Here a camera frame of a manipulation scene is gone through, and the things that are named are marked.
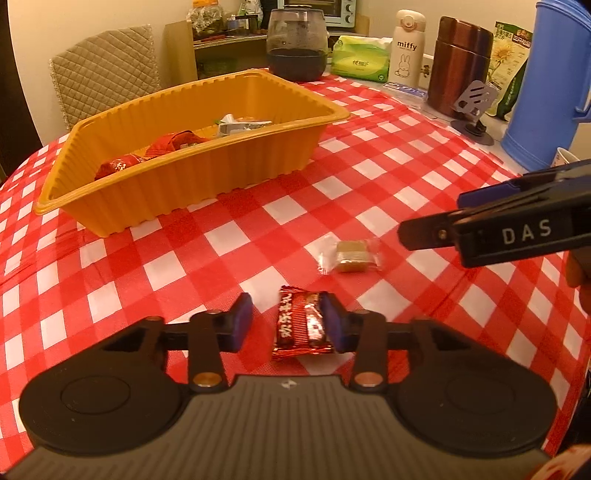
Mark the green tissue pack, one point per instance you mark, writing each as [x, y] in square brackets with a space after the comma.
[360, 60]

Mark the red white checkered tablecloth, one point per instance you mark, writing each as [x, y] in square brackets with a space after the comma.
[415, 161]

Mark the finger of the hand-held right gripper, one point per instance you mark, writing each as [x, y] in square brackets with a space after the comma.
[429, 233]
[485, 194]

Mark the stack of grey sachets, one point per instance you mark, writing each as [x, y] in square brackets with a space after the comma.
[235, 124]

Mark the white cup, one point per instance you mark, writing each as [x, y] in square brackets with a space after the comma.
[565, 157]

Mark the wooden shelf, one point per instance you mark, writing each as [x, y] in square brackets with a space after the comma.
[180, 50]

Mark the large red snack packet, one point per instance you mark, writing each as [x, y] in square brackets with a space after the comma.
[173, 141]

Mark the brown metallic thermos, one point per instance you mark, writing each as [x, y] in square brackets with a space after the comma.
[457, 60]

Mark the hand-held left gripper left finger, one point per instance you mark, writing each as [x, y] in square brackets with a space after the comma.
[242, 321]

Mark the glass jar orange lid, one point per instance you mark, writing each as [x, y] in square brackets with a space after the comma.
[207, 21]

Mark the person's right hand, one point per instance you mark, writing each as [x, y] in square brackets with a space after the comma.
[579, 277]

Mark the white thermos bottle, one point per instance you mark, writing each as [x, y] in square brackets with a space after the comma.
[406, 50]

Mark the clear beige candy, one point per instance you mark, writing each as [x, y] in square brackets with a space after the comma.
[351, 255]

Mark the clear box blue contents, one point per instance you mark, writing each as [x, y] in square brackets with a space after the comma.
[406, 90]

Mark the blue plastic pitcher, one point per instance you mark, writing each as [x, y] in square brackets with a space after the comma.
[549, 83]

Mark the small dark red candy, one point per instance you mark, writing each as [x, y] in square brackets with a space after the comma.
[117, 167]

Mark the dark red candy yellow print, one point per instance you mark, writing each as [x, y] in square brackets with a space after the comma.
[295, 327]

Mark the dark glass jar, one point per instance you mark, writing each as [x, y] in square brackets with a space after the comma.
[295, 50]

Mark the grey phone stand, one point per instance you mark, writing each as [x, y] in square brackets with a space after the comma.
[478, 99]

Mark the quilted beige chair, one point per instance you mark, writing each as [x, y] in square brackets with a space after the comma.
[106, 74]

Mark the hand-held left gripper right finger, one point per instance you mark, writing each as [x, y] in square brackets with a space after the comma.
[330, 323]

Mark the orange plastic tray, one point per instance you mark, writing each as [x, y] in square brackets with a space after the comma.
[184, 184]

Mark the light blue toaster oven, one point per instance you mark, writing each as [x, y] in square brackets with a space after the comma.
[318, 11]

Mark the sunflower print snack bag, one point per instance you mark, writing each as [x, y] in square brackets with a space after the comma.
[508, 69]

